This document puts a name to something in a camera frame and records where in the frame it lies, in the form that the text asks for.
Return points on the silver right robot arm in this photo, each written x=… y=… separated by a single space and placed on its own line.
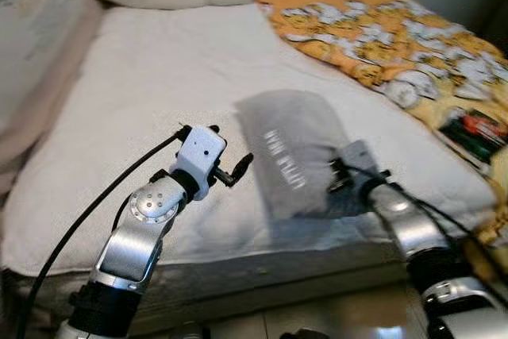
x=429 y=236

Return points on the grey pillow with white lettering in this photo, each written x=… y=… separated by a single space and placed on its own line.
x=294 y=156

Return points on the beige padded bed frame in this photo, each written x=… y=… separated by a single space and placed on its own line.
x=48 y=109

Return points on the white quilted mattress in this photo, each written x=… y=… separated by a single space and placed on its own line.
x=175 y=77

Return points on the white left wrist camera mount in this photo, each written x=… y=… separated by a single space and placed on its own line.
x=198 y=152

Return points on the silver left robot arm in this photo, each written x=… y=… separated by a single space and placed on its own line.
x=135 y=244

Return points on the grey bed base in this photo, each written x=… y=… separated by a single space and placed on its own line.
x=238 y=275

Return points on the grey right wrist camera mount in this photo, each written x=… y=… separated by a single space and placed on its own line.
x=361 y=160

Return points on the orange egg cartoon blanket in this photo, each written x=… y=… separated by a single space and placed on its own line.
x=397 y=45

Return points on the dark green red book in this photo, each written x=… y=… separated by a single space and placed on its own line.
x=476 y=134

